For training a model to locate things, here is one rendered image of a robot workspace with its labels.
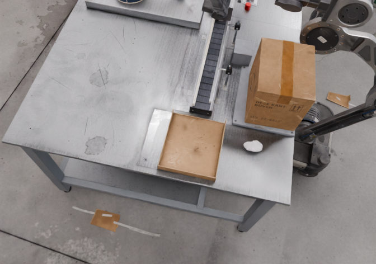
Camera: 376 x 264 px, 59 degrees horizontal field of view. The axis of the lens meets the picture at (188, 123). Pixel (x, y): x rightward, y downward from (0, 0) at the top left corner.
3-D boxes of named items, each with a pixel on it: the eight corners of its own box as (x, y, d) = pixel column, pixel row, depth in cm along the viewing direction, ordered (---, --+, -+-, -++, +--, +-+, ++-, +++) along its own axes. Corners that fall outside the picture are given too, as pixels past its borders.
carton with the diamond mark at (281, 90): (249, 73, 174) (262, 36, 151) (295, 81, 173) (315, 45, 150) (244, 122, 160) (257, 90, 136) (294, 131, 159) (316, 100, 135)
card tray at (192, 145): (173, 112, 163) (173, 108, 159) (225, 123, 161) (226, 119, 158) (157, 169, 148) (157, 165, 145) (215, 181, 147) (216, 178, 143)
